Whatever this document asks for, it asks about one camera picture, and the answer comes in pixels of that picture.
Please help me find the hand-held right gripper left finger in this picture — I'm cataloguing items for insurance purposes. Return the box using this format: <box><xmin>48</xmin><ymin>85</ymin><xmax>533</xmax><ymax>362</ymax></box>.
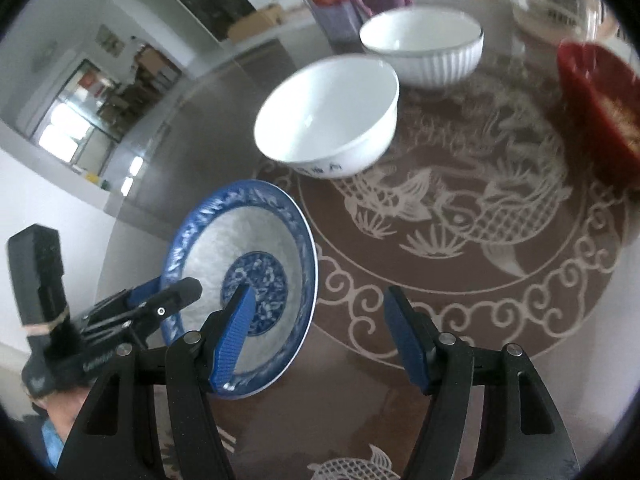
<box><xmin>55</xmin><ymin>285</ymin><xmax>258</xmax><ymax>480</ymax></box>

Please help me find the glass electric kettle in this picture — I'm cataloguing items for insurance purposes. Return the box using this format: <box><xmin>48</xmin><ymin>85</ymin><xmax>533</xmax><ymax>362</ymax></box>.
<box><xmin>502</xmin><ymin>0</ymin><xmax>621</xmax><ymax>46</ymax></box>

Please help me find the white ribbed bowl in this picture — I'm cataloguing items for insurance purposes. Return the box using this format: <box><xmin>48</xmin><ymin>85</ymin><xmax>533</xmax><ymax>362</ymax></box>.
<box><xmin>359</xmin><ymin>6</ymin><xmax>485</xmax><ymax>91</ymax></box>

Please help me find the blue and white patterned bowl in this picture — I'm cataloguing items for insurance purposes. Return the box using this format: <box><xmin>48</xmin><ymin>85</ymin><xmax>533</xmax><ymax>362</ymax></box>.
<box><xmin>160</xmin><ymin>179</ymin><xmax>319</xmax><ymax>400</ymax></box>

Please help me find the tall printed tin can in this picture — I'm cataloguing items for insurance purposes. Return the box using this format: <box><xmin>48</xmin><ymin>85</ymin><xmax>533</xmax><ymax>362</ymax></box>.
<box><xmin>300</xmin><ymin>0</ymin><xmax>363</xmax><ymax>43</ymax></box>

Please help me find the plain white bowl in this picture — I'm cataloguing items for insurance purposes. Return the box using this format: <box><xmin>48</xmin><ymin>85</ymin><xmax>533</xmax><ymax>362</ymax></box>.
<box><xmin>253</xmin><ymin>56</ymin><xmax>400</xmax><ymax>179</ymax></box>

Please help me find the framed wall picture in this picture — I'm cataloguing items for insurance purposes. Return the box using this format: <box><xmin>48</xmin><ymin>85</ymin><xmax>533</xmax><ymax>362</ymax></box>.
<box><xmin>95</xmin><ymin>25</ymin><xmax>126</xmax><ymax>58</ymax></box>

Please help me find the person's left hand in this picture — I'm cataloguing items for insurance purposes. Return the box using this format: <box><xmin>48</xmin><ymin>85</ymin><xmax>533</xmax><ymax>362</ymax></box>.
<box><xmin>30</xmin><ymin>386</ymin><xmax>96</xmax><ymax>441</ymax></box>

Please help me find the red flower-shaped plate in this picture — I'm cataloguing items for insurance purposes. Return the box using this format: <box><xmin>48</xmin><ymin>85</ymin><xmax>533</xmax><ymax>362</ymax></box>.
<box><xmin>556</xmin><ymin>42</ymin><xmax>640</xmax><ymax>188</ymax></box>

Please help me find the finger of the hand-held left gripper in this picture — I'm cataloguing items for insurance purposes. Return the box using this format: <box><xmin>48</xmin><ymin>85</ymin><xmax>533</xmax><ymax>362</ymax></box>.
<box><xmin>82</xmin><ymin>276</ymin><xmax>203</xmax><ymax>352</ymax></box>
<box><xmin>75</xmin><ymin>275</ymin><xmax>163</xmax><ymax>322</ymax></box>

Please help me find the wooden dining chair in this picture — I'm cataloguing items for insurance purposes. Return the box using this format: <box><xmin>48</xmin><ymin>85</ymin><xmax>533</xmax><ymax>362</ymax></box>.
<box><xmin>132</xmin><ymin>45</ymin><xmax>173</xmax><ymax>81</ymax></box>

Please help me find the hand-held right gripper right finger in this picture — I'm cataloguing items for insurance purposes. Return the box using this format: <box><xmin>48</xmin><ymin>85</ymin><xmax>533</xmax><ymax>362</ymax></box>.
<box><xmin>382</xmin><ymin>285</ymin><xmax>581</xmax><ymax>480</ymax></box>

